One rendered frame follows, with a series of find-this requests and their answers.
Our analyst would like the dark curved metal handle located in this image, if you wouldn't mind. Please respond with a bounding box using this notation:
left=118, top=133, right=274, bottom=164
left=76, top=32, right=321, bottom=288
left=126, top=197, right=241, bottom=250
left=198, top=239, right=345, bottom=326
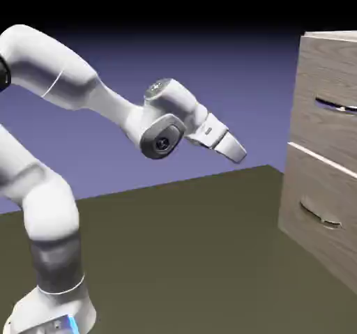
left=314, top=97, right=357, bottom=116

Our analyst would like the grey curved metal handle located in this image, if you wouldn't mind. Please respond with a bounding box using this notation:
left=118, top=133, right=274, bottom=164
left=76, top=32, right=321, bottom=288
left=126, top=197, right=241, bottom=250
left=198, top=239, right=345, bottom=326
left=299, top=195, right=343, bottom=230

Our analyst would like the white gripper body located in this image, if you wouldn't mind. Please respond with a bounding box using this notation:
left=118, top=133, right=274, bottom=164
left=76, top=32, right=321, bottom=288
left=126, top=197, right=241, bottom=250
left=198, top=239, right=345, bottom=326
left=213, top=130, right=248, bottom=164

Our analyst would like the tall light wood drawer front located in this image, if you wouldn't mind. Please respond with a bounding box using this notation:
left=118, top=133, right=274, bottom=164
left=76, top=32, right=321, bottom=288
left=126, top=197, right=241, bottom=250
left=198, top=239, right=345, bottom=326
left=287, top=36, right=357, bottom=179

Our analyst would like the short light wood drawer front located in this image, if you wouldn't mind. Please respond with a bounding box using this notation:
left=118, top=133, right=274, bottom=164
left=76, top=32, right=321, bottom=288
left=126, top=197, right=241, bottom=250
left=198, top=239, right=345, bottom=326
left=278, top=143, right=357, bottom=297

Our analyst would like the light wood cabinet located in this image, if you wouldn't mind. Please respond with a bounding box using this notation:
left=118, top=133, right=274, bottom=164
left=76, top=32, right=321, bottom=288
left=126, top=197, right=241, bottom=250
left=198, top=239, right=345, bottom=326
left=278, top=30, right=357, bottom=297

